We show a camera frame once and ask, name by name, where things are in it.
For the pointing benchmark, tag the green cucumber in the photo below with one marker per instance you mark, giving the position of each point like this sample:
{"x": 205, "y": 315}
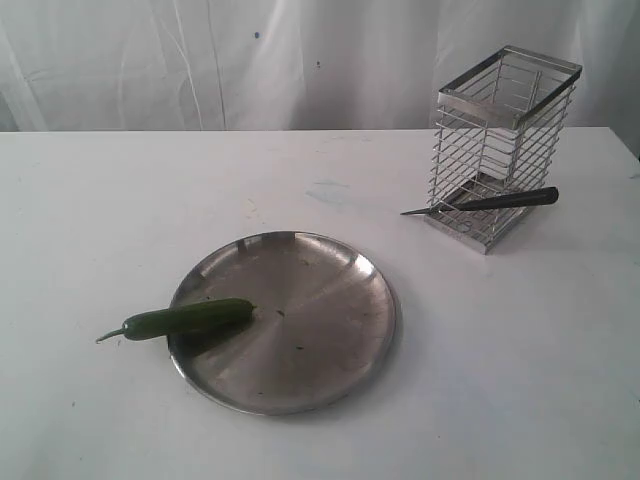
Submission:
{"x": 202, "y": 316}

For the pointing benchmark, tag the metal wire utensil holder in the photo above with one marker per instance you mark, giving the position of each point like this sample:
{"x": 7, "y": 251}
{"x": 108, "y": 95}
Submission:
{"x": 498, "y": 125}

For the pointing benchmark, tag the black knife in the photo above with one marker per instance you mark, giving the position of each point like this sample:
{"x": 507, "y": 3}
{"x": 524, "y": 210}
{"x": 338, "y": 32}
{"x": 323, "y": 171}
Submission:
{"x": 538, "y": 197}

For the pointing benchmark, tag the round stainless steel plate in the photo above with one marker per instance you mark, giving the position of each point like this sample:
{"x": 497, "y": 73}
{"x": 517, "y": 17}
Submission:
{"x": 324, "y": 321}

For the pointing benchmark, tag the white backdrop curtain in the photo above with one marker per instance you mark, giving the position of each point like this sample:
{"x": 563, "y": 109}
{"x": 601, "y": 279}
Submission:
{"x": 242, "y": 65}

